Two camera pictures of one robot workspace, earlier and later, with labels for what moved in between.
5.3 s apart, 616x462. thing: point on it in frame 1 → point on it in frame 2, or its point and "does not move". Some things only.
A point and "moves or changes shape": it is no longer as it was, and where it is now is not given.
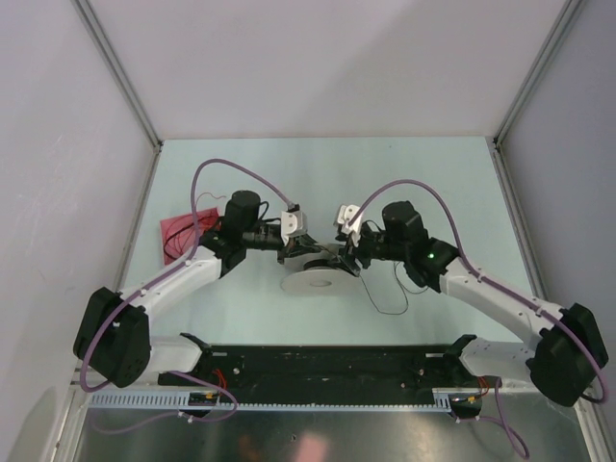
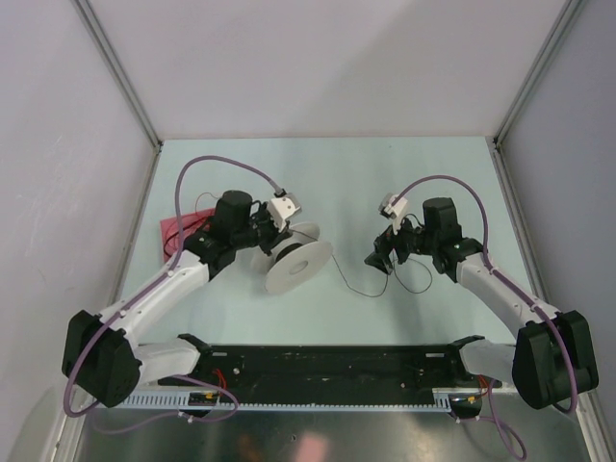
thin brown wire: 401,283 → 386,286
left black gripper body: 287,248 → 271,235
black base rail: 326,374 does not move
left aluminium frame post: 123,84 does not move
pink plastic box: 178,233 does not move
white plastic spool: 318,274 moves or changes shape
